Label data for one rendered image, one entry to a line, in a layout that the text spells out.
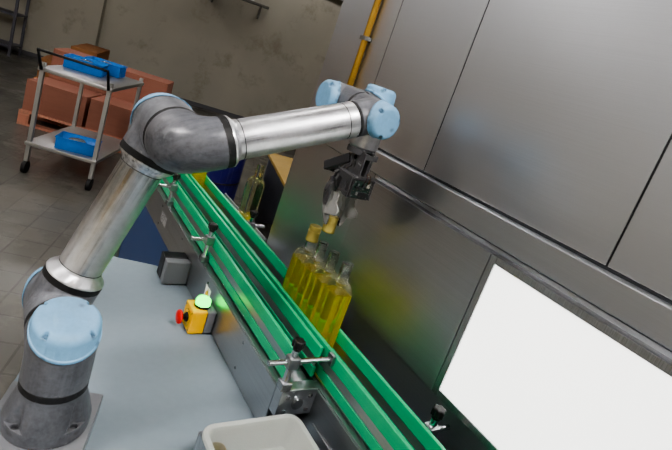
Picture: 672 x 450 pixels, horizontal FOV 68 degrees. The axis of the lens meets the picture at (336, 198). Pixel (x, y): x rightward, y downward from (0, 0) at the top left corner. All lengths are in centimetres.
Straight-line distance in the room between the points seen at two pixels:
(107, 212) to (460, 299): 74
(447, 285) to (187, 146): 63
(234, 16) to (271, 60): 107
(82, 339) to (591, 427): 87
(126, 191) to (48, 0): 999
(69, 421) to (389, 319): 71
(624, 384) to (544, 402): 15
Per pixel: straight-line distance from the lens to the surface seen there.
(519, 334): 105
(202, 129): 89
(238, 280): 142
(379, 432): 110
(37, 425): 109
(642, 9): 108
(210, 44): 1043
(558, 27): 115
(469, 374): 113
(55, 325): 101
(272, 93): 1050
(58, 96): 601
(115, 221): 105
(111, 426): 121
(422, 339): 121
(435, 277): 118
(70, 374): 103
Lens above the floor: 157
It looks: 14 degrees down
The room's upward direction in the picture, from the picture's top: 19 degrees clockwise
